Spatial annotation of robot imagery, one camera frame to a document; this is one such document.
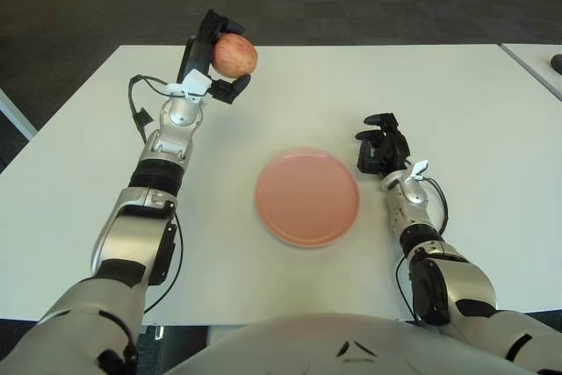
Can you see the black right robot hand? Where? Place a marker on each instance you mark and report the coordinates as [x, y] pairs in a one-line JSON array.
[[393, 146]]

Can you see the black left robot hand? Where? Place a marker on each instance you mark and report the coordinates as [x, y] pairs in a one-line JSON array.
[[199, 52]]

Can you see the red yellow apple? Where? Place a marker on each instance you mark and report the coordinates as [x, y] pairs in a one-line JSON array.
[[235, 56]]

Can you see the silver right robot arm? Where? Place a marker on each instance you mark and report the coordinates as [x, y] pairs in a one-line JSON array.
[[412, 195]]

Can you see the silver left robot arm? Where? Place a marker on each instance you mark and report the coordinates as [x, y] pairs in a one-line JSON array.
[[175, 116]]

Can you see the pink round plate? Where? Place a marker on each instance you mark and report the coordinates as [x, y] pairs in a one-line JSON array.
[[307, 197]]

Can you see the grey handheld game controller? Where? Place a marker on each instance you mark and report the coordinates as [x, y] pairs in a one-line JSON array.
[[556, 61]]

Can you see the grey robot torso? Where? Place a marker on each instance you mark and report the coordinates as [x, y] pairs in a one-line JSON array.
[[329, 344]]

